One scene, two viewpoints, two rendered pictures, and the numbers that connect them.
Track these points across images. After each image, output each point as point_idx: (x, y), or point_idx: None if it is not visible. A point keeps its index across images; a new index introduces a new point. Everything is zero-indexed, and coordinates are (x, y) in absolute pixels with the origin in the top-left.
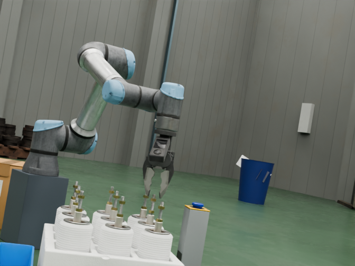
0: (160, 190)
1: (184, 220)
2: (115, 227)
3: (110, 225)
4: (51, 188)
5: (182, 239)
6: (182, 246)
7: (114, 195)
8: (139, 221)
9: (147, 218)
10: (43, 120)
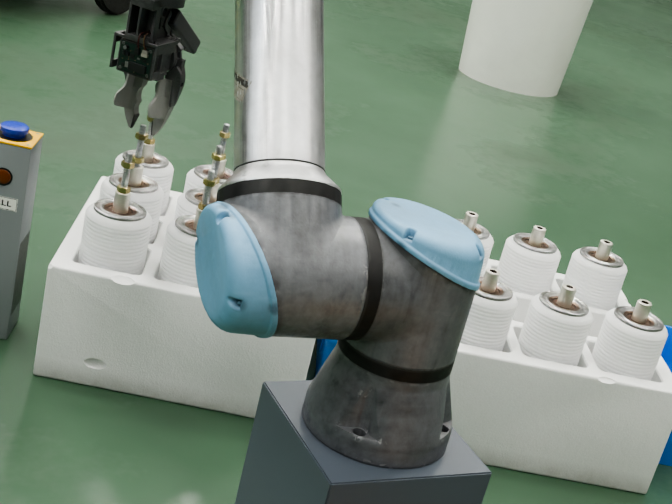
0: (138, 110)
1: (31, 175)
2: (225, 170)
3: (231, 174)
4: None
5: (29, 208)
6: (30, 218)
7: (221, 155)
8: (153, 188)
9: (142, 173)
10: (453, 218)
